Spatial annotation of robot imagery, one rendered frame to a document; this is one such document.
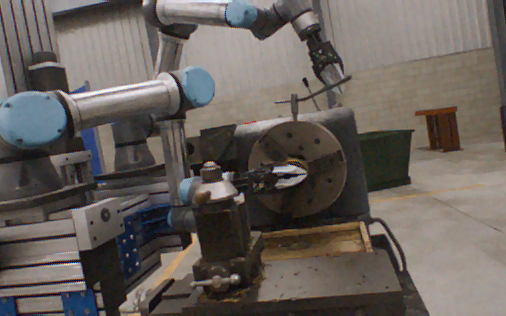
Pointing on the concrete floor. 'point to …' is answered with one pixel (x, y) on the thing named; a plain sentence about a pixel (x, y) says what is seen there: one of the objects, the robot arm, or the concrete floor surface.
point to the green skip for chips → (386, 158)
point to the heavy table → (442, 128)
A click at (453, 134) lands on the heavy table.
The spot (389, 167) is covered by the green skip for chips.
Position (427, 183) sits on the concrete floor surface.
